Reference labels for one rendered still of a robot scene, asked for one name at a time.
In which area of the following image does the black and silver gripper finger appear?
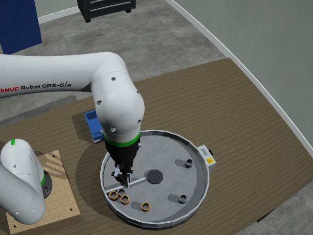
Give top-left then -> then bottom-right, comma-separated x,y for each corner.
112,163 -> 129,188
127,160 -> 133,183

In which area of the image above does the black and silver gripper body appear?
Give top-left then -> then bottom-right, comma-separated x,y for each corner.
110,153 -> 136,169

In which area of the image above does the blue square tray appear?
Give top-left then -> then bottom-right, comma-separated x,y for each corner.
85,110 -> 104,144

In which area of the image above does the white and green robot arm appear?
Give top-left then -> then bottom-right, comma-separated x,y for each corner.
0,52 -> 145,225

